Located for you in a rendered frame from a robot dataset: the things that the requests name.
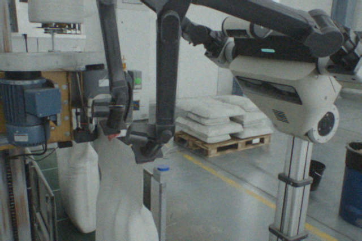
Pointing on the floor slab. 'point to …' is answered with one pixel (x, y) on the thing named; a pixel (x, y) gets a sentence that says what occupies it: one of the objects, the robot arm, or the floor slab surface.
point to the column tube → (25, 233)
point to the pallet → (208, 151)
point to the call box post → (162, 211)
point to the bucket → (318, 171)
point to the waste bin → (352, 185)
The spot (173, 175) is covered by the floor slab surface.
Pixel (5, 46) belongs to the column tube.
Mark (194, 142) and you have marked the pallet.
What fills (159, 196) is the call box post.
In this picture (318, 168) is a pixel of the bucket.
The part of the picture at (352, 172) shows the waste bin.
